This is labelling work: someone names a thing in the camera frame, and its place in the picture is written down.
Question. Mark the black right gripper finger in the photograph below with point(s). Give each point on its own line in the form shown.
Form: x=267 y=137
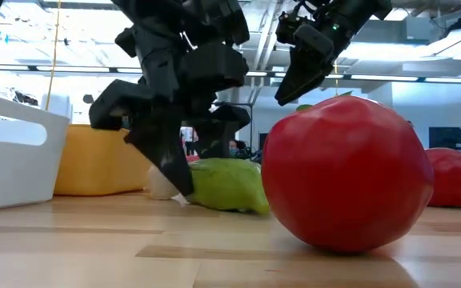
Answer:
x=302 y=76

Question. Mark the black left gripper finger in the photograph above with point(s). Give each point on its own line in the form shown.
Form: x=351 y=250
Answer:
x=162 y=148
x=214 y=136

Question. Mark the red tomato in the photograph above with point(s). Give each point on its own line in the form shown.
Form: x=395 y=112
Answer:
x=454 y=178
x=192 y=158
x=346 y=172

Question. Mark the cream garlic clove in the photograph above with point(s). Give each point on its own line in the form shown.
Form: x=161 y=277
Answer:
x=160 y=186

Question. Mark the pale green cucumber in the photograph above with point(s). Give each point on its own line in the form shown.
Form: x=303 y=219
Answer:
x=230 y=184

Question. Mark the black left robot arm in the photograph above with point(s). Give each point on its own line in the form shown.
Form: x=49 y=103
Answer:
x=214 y=16

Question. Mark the person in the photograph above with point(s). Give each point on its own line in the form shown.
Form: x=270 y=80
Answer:
x=189 y=140
x=233 y=149

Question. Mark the yellow plastic bin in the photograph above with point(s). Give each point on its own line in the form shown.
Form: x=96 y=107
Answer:
x=98 y=160

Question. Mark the grey translucent bin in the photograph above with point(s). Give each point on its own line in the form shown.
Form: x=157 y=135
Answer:
x=60 y=108

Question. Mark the white plastic bin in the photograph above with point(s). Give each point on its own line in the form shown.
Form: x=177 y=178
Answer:
x=14 y=176

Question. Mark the black monitor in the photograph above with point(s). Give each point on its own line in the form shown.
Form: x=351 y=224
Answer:
x=446 y=138

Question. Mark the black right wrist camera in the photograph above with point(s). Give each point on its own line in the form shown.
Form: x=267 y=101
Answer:
x=314 y=40

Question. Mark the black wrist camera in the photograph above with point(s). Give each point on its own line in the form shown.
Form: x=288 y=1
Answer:
x=214 y=66
x=314 y=40

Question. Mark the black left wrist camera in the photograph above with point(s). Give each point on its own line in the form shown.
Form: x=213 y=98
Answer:
x=214 y=66

